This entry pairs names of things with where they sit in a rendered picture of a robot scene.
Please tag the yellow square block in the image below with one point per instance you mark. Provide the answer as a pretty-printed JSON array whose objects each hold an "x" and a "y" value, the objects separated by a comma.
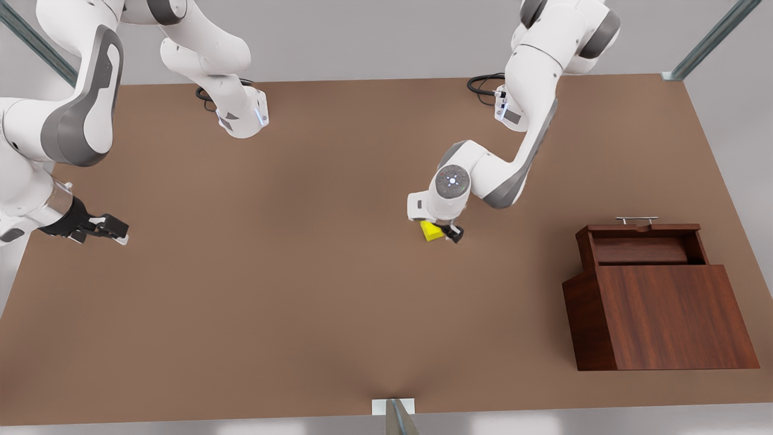
[{"x": 431, "y": 231}]

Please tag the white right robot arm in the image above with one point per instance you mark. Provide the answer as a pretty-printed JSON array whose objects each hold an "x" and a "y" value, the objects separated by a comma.
[{"x": 72, "y": 121}]

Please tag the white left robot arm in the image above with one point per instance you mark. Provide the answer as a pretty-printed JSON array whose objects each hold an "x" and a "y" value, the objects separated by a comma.
[{"x": 531, "y": 90}]

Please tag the dark wooden cabinet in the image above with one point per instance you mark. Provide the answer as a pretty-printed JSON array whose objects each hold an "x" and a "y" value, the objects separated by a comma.
[{"x": 670, "y": 320}]

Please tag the silver frame post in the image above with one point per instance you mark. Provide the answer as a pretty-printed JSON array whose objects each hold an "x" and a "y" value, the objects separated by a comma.
[
  {"x": 36, "y": 39},
  {"x": 398, "y": 417},
  {"x": 712, "y": 39}
]

